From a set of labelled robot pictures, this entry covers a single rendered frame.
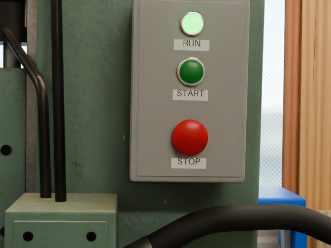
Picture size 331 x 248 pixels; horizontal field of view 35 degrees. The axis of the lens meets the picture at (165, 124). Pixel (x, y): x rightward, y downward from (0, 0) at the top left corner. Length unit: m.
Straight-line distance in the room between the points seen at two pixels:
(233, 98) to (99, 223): 0.15
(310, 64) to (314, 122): 0.20
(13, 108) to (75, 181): 0.10
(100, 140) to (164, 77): 0.10
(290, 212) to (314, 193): 1.37
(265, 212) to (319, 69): 1.41
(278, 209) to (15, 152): 0.27
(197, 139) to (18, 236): 0.16
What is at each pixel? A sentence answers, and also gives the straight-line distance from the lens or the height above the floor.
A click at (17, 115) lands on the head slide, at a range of 0.55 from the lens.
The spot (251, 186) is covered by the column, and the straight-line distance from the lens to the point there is 0.52.
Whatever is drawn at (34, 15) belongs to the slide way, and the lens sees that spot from 0.55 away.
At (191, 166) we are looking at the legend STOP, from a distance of 0.45.
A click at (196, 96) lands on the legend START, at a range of 0.44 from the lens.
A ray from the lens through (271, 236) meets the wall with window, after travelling 2.10.
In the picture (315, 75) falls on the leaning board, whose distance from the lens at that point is 1.86.
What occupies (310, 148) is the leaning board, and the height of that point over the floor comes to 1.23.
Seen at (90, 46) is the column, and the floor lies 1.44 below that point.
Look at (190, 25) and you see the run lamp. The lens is 0.44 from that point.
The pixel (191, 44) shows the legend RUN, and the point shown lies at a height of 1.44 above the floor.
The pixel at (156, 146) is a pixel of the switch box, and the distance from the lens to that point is 0.44.
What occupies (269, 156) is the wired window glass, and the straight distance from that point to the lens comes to 2.05.
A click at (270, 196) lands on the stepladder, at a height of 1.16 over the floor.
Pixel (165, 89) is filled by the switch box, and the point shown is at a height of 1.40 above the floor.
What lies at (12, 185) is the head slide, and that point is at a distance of 0.56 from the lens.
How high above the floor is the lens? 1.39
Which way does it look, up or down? 3 degrees down
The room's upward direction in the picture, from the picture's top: 1 degrees clockwise
